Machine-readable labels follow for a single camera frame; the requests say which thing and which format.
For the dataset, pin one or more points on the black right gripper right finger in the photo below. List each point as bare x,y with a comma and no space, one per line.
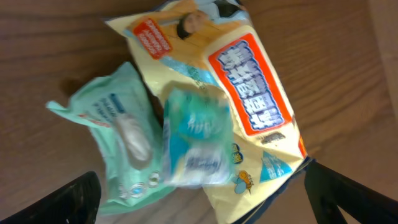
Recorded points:
329,191

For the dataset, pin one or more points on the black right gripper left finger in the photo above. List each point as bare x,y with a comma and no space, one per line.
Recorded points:
77,202

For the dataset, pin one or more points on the teal wipes packet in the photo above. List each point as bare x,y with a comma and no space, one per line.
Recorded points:
119,115

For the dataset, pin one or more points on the teal Kleenex tissue packet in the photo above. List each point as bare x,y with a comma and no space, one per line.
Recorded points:
198,138

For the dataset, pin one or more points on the yellow snack bag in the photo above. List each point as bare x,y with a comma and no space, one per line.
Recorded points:
212,47

